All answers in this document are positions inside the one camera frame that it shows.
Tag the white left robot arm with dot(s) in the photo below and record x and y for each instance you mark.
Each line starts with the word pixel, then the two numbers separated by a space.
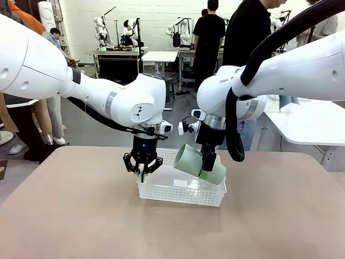
pixel 81 86

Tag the pale green cup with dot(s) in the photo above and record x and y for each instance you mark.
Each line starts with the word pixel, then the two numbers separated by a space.
pixel 188 159

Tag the person in blue patterned shirt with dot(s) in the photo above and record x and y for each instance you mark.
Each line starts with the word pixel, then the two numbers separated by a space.
pixel 58 108

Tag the person in white shirt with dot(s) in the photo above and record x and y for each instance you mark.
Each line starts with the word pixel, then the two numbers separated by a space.
pixel 323 27

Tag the standing person in black clothes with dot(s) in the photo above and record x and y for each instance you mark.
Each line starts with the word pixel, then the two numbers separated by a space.
pixel 208 40

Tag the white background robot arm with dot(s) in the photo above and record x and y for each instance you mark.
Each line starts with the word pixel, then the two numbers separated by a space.
pixel 183 29
pixel 130 31
pixel 101 35

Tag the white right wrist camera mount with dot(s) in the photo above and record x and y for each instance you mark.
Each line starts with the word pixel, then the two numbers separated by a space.
pixel 184 127

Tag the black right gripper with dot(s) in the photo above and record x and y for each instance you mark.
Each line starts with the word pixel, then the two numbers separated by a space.
pixel 210 135

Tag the person in black shirt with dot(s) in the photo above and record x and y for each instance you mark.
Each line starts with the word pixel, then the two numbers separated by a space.
pixel 248 35

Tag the person in dark green jacket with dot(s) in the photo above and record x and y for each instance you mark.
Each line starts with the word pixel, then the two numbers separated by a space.
pixel 27 129

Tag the white standing desk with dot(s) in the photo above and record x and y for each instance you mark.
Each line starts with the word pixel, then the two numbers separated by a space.
pixel 159 56

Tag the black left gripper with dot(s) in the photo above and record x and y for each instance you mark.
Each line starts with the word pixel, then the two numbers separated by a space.
pixel 145 147

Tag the white perforated plastic basket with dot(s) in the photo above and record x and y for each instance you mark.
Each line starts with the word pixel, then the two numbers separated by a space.
pixel 178 193

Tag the grey plastic stool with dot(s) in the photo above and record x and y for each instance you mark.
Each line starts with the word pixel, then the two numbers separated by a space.
pixel 170 89

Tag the person in orange jacket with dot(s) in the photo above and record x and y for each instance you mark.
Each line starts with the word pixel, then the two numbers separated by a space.
pixel 29 19

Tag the grey robot workbench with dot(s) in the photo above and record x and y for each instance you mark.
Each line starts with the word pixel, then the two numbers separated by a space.
pixel 116 54

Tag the black left wrist bracket plate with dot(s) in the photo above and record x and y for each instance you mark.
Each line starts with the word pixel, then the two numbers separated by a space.
pixel 140 132

